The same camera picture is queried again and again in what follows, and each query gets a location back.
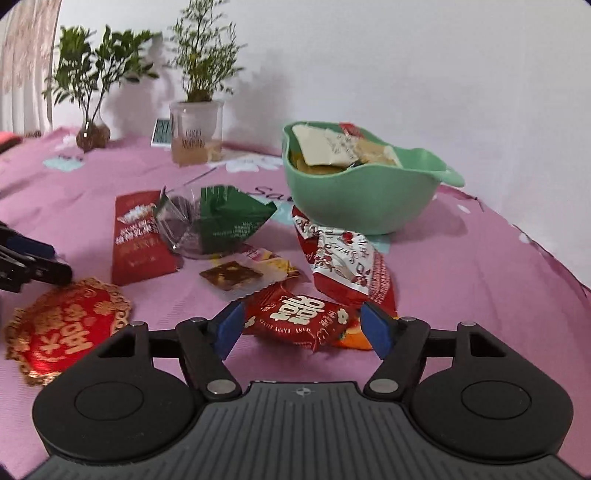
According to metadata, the red white cherry snack packet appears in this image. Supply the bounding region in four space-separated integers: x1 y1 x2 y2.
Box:
292 205 399 319

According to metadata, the flat red snack packet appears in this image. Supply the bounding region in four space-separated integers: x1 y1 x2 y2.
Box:
112 189 182 287

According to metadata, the small red snack packet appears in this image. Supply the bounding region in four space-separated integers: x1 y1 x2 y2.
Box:
242 283 362 354

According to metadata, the clear nut brittle packet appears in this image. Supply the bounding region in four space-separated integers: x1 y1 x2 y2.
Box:
199 244 302 302

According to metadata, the small white digital clock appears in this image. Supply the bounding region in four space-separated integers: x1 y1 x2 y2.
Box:
151 117 174 149

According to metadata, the green and clear snack packet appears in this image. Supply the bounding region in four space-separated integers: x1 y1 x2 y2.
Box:
154 185 278 260

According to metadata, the yellow snack packet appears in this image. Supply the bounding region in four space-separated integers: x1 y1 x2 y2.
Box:
288 151 348 179

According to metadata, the patterned pink curtain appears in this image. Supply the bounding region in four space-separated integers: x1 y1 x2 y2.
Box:
0 0 64 137

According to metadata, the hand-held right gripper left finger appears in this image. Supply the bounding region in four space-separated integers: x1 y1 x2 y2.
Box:
94 300 245 400

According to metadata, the beige snack packet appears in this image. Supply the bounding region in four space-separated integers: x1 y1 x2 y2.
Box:
355 138 403 168

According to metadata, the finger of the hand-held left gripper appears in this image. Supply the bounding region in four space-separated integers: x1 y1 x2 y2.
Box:
0 222 57 260
0 246 74 295

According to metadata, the green plastic bowl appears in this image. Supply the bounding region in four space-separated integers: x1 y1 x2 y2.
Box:
281 120 465 236

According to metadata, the orange snack packet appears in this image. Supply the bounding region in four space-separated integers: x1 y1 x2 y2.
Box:
329 316 375 352

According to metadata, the thin plant in white cup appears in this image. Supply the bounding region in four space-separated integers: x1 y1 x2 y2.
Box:
168 0 246 167

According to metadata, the leafy plant in glass vase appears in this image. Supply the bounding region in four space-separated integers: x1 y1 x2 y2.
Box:
43 25 163 154

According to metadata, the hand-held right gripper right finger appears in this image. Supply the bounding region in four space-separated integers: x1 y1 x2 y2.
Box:
360 301 509 400

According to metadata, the clear printed snack packet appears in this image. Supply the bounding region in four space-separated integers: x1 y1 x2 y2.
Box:
323 128 363 165

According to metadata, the pink printed tablecloth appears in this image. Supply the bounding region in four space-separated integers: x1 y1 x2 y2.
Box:
0 124 591 480

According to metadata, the red gold ornate snack packet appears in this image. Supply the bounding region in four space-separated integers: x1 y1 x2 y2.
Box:
4 276 133 387

